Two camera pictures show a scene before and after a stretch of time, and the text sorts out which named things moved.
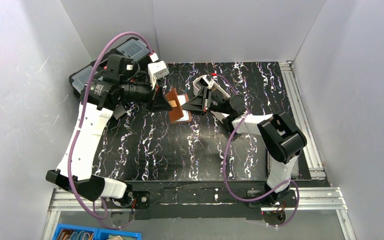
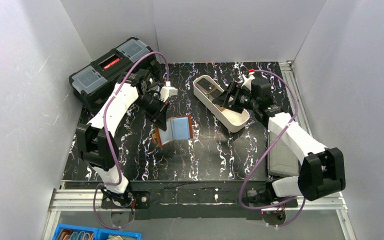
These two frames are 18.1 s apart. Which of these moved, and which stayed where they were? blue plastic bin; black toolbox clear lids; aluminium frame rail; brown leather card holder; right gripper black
Moved: right gripper black; brown leather card holder
Stayed: aluminium frame rail; black toolbox clear lids; blue plastic bin
